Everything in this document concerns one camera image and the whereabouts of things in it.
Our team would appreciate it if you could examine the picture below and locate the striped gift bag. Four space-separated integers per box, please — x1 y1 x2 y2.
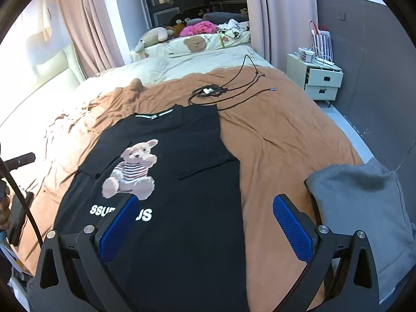
310 21 334 62

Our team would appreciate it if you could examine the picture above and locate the pink fluffy cloth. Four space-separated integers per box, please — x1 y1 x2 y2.
180 21 217 37

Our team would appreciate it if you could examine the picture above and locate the pink curtain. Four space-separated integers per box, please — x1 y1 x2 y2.
247 0 318 71

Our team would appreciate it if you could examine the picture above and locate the cream padded headboard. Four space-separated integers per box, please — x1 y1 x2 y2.
1 0 85 122

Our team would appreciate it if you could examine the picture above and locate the white bedside drawer cabinet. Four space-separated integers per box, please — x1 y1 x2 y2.
285 54 343 103

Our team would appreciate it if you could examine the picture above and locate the cream plush toy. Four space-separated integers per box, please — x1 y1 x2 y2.
134 27 174 54

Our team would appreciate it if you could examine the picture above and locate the grey folded garment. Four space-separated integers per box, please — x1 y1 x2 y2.
305 159 415 300

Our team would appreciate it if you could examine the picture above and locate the left hand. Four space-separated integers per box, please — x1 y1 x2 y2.
0 194 11 230

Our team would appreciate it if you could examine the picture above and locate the black teddy bear t-shirt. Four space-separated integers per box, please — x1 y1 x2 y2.
54 105 249 311

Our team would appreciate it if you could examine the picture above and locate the black and white patterned cloth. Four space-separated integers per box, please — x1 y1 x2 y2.
217 19 250 39

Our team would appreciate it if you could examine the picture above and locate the bear print pillow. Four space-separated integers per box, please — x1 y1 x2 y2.
144 31 251 58

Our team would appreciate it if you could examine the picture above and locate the black coiled cable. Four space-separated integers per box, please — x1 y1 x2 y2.
187 54 277 112

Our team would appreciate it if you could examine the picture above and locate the brown bed blanket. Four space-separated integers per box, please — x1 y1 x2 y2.
30 67 361 311

